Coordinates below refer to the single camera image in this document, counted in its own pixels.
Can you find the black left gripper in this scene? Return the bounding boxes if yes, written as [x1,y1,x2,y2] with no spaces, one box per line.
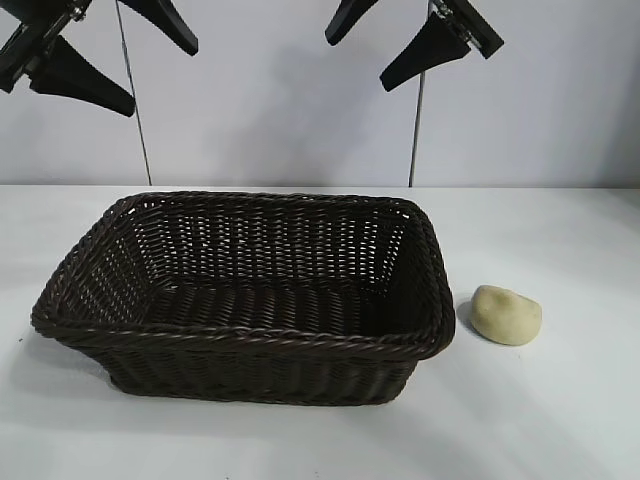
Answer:
[0,0,200,120]

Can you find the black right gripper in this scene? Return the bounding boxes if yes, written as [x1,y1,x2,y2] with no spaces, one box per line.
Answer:
[324,0,505,92]

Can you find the dark brown wicker basket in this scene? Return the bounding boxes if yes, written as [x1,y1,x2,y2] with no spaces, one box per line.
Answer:
[29,189,459,407]

